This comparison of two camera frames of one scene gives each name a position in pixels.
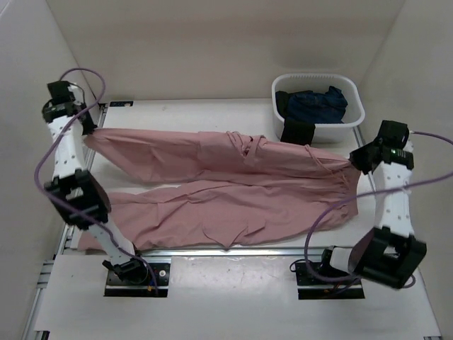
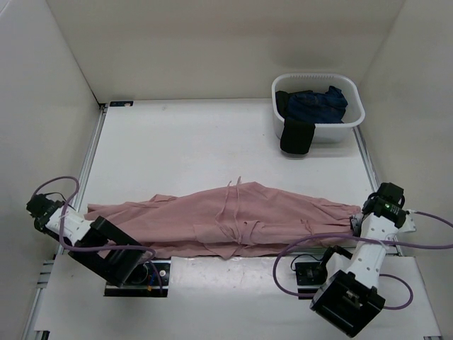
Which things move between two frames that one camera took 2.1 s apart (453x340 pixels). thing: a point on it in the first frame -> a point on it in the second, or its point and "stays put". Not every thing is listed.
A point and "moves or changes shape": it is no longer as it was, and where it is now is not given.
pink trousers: [245, 191] moves or changes shape
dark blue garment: [326, 107] stays put
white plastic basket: [354, 115] stays put
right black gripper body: [359, 156] -> [356, 223]
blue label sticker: [121, 103] stays put
